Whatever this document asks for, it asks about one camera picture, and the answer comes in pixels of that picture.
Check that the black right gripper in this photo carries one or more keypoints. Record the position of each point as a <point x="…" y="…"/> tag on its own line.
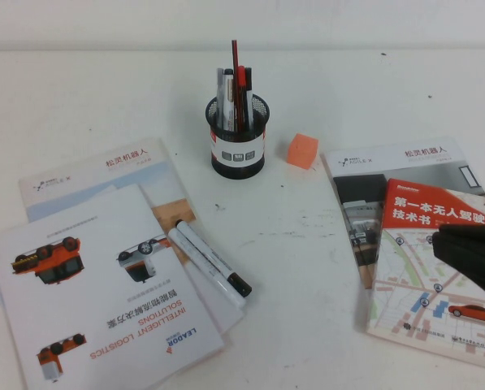
<point x="473" y="252"/>

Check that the black mesh pen holder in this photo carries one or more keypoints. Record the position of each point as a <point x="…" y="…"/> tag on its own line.
<point x="238" y="162"/>

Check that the slim white pen black cap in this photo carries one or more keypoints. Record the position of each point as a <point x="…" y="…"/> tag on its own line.
<point x="249" y="101"/>

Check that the red pen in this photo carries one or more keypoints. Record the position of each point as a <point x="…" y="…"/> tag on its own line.
<point x="241" y="77"/>

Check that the red book with map cover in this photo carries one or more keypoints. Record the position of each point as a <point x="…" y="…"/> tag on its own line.
<point x="408" y="284"/>

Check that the AgileX brochure with room photo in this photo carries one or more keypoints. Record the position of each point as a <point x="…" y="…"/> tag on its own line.
<point x="388" y="162"/>

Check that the orange foam cube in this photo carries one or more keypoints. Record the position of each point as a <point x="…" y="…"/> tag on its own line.
<point x="303" y="152"/>

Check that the white marker with black cap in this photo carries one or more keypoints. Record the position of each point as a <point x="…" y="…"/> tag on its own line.
<point x="229" y="93"/>
<point x="209" y="252"/>

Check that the red and black pencil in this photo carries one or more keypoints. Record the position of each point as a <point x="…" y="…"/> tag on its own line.
<point x="236" y="53"/>

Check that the AgileX brochure with blue band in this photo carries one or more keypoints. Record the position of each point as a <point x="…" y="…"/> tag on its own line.
<point x="104" y="170"/>

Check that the Leador logistics brochure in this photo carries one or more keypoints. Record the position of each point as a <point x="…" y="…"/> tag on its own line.
<point x="83" y="284"/>

